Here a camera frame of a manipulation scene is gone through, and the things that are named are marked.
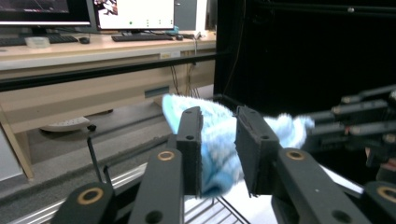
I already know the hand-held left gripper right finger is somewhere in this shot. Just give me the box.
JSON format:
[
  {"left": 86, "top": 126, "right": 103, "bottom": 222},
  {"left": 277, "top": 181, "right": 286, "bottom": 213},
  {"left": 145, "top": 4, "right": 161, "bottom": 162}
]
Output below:
[{"left": 233, "top": 105, "right": 281, "bottom": 198}]

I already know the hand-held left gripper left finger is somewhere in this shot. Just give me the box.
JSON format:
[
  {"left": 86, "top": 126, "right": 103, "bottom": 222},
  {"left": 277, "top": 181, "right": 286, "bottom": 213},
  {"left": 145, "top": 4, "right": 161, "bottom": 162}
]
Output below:
[{"left": 176, "top": 105, "right": 205, "bottom": 198}]

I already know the blue striped cloth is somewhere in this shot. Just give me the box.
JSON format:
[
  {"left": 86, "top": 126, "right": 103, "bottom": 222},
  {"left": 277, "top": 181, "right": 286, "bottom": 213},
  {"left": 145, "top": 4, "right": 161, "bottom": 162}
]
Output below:
[{"left": 161, "top": 92, "right": 316, "bottom": 199}]

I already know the black wire rack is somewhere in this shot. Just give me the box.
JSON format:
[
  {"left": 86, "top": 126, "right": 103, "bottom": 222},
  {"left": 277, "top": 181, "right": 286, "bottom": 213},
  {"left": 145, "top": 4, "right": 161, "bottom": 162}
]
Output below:
[{"left": 86, "top": 135, "right": 250, "bottom": 224}]

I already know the white table mat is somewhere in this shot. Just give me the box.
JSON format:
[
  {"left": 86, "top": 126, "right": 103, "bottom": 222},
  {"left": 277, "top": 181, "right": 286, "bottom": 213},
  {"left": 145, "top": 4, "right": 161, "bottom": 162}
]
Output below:
[{"left": 183, "top": 164, "right": 366, "bottom": 224}]

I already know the black curtain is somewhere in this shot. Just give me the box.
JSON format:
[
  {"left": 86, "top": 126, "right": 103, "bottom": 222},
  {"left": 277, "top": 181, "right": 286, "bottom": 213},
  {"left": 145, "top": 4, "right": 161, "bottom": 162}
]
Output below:
[{"left": 214, "top": 0, "right": 396, "bottom": 117}]

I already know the wooden desk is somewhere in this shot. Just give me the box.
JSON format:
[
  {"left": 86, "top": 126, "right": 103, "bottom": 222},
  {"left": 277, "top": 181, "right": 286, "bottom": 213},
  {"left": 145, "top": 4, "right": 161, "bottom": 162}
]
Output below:
[{"left": 0, "top": 31, "right": 218, "bottom": 182}]

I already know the black keyboard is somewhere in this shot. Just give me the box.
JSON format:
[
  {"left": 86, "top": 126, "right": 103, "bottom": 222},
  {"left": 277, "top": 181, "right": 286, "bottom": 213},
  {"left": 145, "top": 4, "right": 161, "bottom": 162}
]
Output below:
[
  {"left": 110, "top": 33, "right": 175, "bottom": 43},
  {"left": 0, "top": 34, "right": 79, "bottom": 48}
]

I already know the white chair base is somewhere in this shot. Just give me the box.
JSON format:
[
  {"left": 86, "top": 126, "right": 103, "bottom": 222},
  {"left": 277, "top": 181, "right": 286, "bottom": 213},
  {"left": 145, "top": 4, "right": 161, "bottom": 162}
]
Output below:
[{"left": 39, "top": 116, "right": 98, "bottom": 133}]

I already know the white-screen computer monitor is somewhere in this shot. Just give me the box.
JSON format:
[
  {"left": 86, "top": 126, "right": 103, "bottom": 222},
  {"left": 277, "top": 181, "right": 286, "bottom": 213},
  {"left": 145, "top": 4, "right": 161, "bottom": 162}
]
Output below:
[{"left": 91, "top": 0, "right": 176, "bottom": 33}]

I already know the white panel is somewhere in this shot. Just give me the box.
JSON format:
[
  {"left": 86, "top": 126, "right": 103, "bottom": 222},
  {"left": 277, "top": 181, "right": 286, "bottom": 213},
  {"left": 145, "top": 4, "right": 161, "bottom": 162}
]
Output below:
[{"left": 0, "top": 127, "right": 25, "bottom": 183}]

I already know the small clear plastic box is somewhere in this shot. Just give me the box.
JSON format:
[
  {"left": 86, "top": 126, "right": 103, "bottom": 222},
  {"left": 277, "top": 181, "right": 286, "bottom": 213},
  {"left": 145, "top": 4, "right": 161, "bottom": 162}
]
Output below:
[{"left": 24, "top": 35, "right": 51, "bottom": 49}]

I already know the dark computer monitor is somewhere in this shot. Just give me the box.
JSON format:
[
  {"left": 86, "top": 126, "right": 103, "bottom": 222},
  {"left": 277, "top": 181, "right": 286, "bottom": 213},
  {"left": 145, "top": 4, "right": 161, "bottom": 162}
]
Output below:
[{"left": 0, "top": 0, "right": 95, "bottom": 28}]

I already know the bundle of hanging cables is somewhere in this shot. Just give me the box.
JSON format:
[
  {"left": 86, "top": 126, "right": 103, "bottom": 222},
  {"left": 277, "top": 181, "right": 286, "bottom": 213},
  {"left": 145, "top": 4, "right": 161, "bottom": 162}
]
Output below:
[{"left": 169, "top": 40, "right": 202, "bottom": 98}]

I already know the aluminium rail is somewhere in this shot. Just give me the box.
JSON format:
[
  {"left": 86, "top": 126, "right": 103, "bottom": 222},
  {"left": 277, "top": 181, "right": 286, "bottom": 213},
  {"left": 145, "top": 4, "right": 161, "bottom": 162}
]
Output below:
[{"left": 8, "top": 161, "right": 149, "bottom": 224}]

